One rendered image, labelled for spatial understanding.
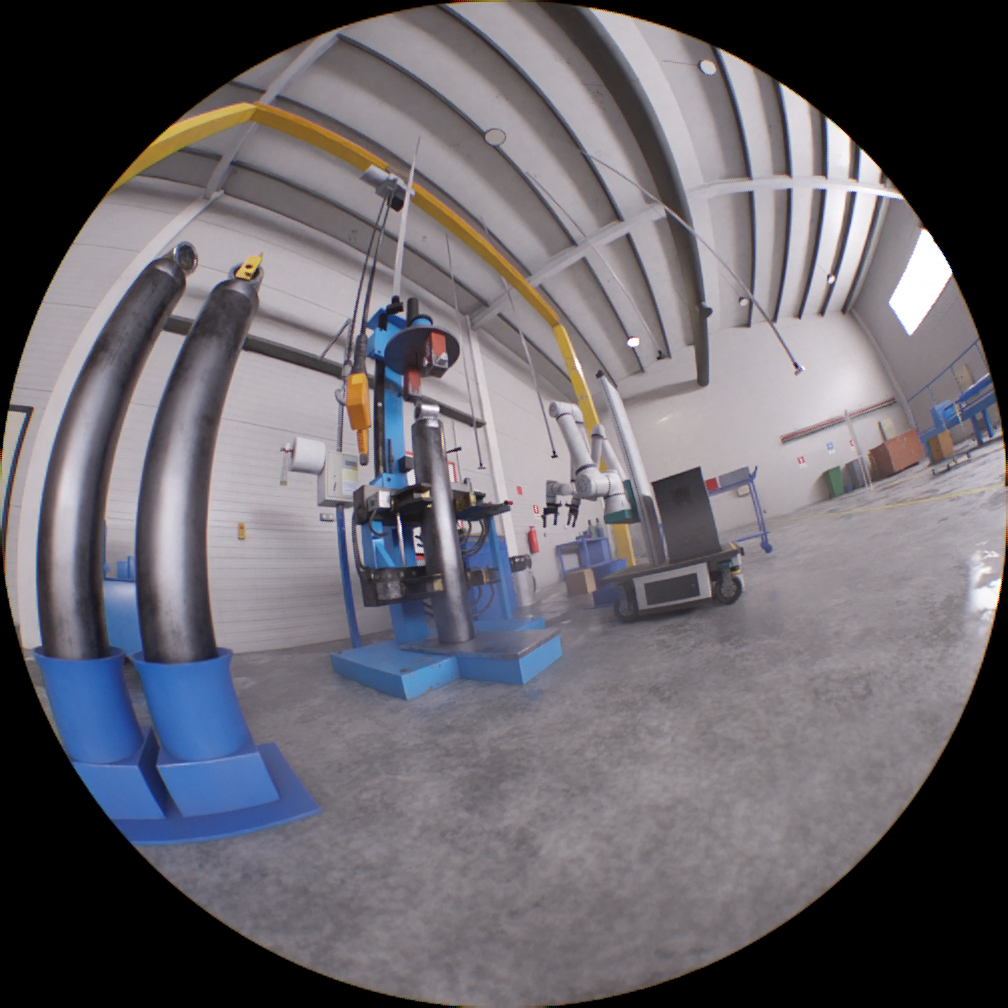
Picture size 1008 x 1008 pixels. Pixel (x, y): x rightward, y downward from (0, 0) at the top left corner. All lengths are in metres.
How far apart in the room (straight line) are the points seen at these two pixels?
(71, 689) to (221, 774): 0.38
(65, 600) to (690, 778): 1.28
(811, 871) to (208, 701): 1.03
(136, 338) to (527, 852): 1.42
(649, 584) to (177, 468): 2.10
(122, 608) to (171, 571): 1.89
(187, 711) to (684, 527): 2.17
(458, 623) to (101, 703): 1.56
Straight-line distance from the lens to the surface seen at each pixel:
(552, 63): 7.41
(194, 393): 0.93
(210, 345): 1.02
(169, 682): 0.79
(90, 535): 0.91
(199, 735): 0.81
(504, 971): 0.52
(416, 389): 2.32
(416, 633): 2.07
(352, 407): 0.99
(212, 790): 0.87
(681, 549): 1.92
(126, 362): 1.05
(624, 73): 5.59
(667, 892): 0.55
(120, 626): 2.67
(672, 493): 1.93
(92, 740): 0.91
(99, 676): 0.88
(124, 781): 0.92
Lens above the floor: 0.50
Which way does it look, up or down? 12 degrees up
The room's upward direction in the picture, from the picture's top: 10 degrees counter-clockwise
